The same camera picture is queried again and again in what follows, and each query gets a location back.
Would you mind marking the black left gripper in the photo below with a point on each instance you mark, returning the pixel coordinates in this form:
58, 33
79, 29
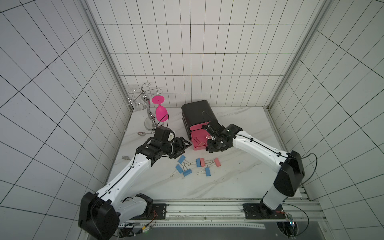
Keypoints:
180, 146

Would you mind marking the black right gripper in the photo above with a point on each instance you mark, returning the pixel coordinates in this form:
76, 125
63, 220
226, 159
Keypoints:
214, 138

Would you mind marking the pink binder clip bottom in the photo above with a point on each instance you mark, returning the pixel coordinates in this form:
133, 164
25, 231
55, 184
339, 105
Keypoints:
198, 143

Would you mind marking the pink binder clip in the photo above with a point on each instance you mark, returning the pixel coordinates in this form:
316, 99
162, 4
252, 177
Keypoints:
198, 143
204, 163
216, 162

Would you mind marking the pink drawer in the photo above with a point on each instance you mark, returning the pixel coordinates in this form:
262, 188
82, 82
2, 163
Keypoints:
199, 139
198, 126

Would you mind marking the pink top drawer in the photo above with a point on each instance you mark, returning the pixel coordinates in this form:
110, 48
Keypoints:
198, 126

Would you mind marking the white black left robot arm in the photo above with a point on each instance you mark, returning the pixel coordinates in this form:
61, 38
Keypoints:
120, 186

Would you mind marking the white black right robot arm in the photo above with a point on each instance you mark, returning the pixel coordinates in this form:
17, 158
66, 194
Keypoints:
288, 166

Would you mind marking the blue binder clip top left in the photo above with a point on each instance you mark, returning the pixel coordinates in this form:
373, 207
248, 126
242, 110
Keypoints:
182, 160

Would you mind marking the blue binder clip centre upper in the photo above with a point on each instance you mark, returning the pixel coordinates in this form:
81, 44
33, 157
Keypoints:
196, 162

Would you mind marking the blue binder clip far left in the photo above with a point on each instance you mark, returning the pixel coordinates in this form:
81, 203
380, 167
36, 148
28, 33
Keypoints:
178, 169

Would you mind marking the pink binder clip upper centre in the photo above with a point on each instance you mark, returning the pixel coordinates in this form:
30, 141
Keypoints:
216, 162

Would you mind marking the blue binder clip lower left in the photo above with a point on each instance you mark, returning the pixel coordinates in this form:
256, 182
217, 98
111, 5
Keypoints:
187, 171

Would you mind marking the pink binder clip beside blue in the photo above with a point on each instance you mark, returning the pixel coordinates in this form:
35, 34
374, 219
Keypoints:
204, 163

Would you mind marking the blue binder clip centre lower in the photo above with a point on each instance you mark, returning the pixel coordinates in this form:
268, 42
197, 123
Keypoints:
206, 172

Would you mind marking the black drawer cabinet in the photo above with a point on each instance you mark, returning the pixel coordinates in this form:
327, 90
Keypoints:
196, 113

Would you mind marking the chrome glass rack stand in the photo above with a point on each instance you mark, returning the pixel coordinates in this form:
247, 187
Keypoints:
150, 122

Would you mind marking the magenta plastic wine glass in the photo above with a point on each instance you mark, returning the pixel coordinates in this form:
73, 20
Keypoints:
161, 111

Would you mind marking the metal spoon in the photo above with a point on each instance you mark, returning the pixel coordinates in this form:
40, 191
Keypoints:
141, 133

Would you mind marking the clear wine glass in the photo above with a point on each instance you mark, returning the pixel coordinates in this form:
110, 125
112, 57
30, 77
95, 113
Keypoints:
136, 99

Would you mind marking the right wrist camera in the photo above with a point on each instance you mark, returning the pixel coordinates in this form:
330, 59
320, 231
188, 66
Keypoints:
214, 128

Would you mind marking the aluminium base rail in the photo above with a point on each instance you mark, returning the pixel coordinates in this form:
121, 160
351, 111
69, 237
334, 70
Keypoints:
226, 213

